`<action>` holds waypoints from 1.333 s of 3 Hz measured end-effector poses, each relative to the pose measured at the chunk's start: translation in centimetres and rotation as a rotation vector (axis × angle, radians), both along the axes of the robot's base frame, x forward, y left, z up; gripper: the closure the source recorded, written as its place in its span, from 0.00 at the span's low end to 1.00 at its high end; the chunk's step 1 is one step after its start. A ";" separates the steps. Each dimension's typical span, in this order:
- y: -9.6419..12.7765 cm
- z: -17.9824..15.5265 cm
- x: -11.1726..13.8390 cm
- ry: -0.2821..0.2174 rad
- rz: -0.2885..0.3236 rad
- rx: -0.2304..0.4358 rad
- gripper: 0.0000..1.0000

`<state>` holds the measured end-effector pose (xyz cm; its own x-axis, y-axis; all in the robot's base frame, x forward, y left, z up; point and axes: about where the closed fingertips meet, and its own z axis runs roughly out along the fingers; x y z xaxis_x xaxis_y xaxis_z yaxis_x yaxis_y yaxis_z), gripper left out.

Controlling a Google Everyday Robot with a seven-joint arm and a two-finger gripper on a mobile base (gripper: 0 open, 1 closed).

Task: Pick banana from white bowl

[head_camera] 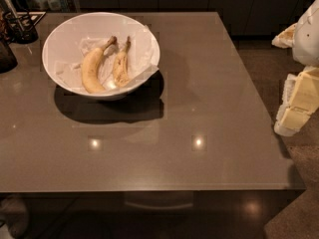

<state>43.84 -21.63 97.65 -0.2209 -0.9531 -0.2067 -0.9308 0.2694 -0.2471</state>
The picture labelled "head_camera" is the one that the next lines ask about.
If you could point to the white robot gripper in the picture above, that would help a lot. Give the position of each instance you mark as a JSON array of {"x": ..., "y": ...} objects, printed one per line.
[{"x": 307, "y": 37}]

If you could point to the small spotted yellow banana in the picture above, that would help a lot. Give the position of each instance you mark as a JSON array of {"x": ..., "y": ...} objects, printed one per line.
[{"x": 120, "y": 66}]

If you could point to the large yellow banana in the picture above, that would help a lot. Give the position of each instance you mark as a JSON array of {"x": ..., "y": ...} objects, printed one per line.
[{"x": 90, "y": 67}]

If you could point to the white ceramic bowl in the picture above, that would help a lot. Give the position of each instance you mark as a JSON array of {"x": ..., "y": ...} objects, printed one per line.
[{"x": 62, "y": 42}]

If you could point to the white paper towel liner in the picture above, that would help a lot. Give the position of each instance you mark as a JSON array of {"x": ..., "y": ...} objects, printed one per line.
[{"x": 143, "y": 59}]

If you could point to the dark glass jar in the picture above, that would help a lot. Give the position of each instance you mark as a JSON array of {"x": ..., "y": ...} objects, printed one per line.
[{"x": 7, "y": 59}]

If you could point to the white cylindrical stick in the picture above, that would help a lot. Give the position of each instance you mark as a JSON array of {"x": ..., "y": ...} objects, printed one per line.
[{"x": 14, "y": 13}]

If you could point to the black wire utensil holder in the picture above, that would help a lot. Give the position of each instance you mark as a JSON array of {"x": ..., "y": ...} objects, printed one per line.
[{"x": 29, "y": 35}]

